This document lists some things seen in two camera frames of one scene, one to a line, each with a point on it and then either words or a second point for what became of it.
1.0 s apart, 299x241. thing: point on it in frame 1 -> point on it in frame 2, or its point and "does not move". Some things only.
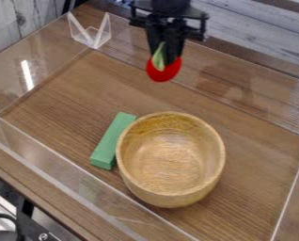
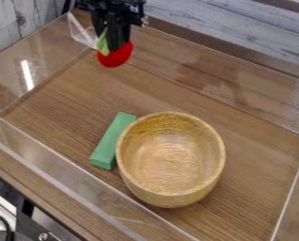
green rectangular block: (103, 155) does not move
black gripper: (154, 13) -> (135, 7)
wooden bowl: (170, 155) does not move
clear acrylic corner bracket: (94, 37) does not move
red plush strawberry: (158, 71) -> (112, 57)
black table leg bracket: (30, 230) does not move
